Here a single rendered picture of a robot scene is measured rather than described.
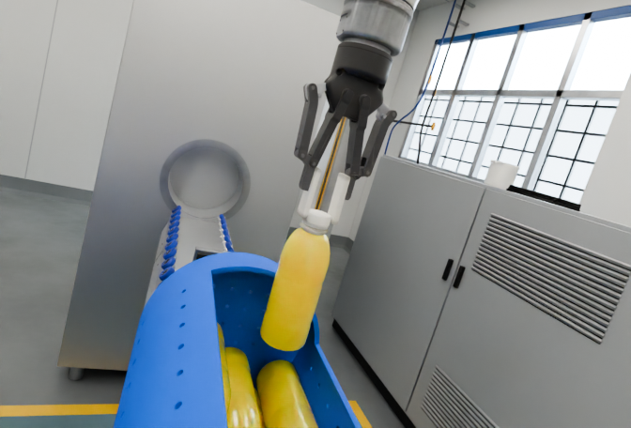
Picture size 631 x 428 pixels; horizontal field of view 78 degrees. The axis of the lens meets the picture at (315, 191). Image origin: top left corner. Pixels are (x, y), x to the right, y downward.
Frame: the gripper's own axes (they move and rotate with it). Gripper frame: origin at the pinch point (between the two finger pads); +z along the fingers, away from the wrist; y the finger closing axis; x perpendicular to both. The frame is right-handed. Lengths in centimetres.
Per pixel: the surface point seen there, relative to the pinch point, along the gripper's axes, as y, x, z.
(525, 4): -243, -274, -175
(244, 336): 2.8, -10.0, 28.4
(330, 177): -24, -63, 4
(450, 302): -128, -110, 58
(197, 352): 13.5, 13.8, 16.2
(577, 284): -132, -54, 20
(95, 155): 107, -427, 82
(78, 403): 38, -123, 137
